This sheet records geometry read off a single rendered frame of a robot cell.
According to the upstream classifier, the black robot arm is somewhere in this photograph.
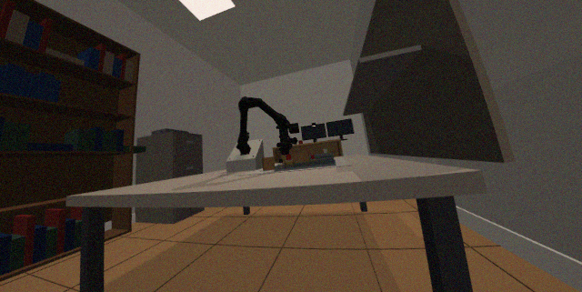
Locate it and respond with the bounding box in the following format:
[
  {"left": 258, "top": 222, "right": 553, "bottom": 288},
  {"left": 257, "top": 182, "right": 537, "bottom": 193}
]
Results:
[{"left": 236, "top": 96, "right": 299, "bottom": 156}]

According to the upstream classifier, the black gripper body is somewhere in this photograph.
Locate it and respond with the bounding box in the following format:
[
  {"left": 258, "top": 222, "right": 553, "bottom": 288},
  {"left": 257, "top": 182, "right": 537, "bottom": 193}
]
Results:
[{"left": 276, "top": 134, "right": 293, "bottom": 147}]

